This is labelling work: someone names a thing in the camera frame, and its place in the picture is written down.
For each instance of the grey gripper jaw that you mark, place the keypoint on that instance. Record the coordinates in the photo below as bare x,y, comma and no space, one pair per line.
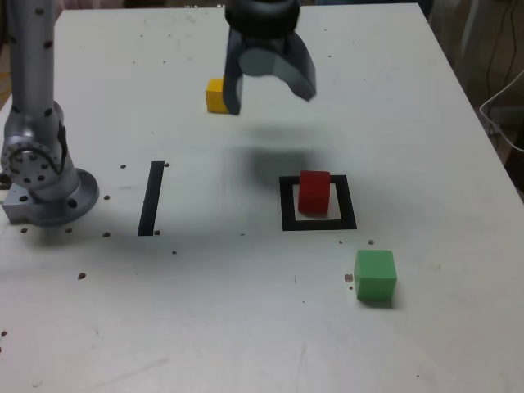
232,90
301,73

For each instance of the yellow cube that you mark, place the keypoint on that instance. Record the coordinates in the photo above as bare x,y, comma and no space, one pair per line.
215,96

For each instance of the red cube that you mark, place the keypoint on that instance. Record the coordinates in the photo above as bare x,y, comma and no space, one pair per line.
313,196

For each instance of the green cube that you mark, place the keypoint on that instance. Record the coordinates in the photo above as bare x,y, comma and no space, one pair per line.
374,278

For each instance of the black tape square outline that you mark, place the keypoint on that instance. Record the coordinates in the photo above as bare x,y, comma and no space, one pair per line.
286,213

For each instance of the black tape strip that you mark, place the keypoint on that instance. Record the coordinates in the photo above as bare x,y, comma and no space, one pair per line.
150,200

